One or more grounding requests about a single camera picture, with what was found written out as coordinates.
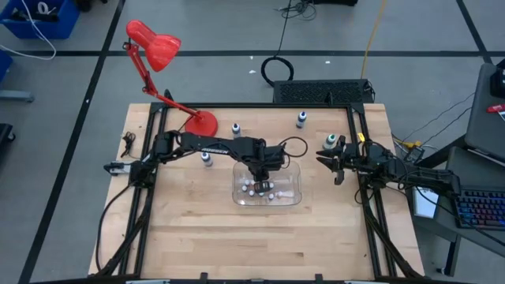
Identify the clear plastic bin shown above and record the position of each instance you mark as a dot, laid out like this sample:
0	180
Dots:
292	197

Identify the red marker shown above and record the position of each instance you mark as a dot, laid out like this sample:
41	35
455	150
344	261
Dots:
496	108

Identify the large green dye bottle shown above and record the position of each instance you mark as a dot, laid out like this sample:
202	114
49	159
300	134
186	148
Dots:
330	141

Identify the small green dye bottle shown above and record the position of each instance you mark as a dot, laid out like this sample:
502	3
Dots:
244	188

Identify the blue storage bin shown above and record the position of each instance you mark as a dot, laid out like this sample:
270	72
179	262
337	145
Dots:
4	65
59	27

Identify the black power brick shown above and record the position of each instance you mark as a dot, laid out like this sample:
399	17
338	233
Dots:
414	154

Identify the black computer keyboard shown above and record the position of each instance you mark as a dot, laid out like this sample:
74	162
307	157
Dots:
481	209

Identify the red desk lamp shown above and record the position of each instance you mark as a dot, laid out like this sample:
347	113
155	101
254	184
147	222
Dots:
201	123

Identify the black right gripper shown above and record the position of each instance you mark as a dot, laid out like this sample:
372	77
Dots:
351	158

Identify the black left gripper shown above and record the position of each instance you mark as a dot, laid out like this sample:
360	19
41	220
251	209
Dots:
262	167

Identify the grey side desk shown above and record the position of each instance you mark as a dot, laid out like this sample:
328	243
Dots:
477	173

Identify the small orange dye bottle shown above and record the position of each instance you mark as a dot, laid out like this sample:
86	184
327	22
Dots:
248	182

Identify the large purple dye bottle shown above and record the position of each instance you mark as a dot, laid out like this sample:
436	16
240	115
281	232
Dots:
206	159

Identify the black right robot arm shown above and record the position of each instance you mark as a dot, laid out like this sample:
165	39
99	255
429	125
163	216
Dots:
414	175

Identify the black perforated computer case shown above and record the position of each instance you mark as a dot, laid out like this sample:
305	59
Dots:
315	91

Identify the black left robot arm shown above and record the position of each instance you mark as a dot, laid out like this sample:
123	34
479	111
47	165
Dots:
221	148

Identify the white paper pad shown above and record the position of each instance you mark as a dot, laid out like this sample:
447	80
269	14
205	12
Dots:
425	203

